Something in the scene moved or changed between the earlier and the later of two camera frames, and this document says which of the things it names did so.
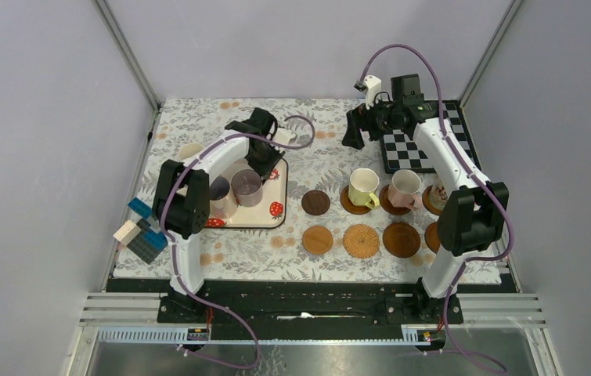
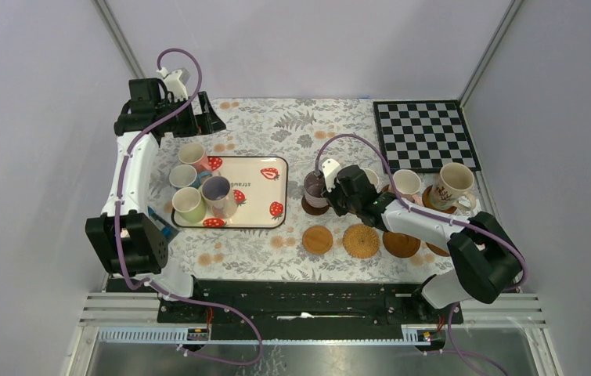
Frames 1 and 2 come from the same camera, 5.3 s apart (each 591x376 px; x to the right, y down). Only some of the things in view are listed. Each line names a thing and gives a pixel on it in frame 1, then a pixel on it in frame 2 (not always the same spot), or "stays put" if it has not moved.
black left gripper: [264, 170] → [206, 123]
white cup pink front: [403, 188] stays put
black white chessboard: [401, 150] stays put
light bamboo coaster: [317, 240] stays put
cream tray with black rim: [243, 199] stays put
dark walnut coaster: [315, 202] stays put
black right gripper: [360, 118] → [331, 197]
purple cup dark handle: [246, 187] → [314, 186]
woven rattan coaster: [361, 240] stays put
